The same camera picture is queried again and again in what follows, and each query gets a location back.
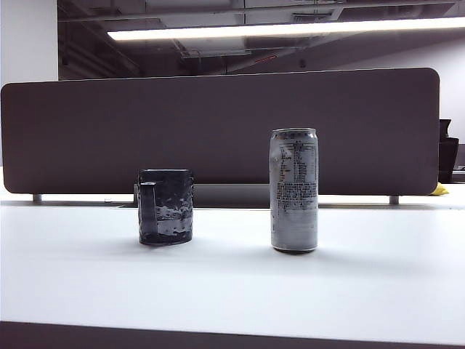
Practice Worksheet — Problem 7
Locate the silver metal drink can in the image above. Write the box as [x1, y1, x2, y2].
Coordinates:
[269, 127, 320, 254]

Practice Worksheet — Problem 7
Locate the dark dimpled glass mug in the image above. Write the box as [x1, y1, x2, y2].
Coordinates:
[137, 168, 195, 247]

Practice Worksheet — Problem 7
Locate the dark fabric desk divider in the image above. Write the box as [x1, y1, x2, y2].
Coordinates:
[0, 67, 441, 196]

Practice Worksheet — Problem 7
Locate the long ceiling light strip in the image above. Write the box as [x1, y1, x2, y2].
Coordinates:
[107, 17, 465, 41]

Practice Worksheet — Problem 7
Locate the black office chair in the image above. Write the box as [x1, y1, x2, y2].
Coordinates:
[438, 119, 461, 184]

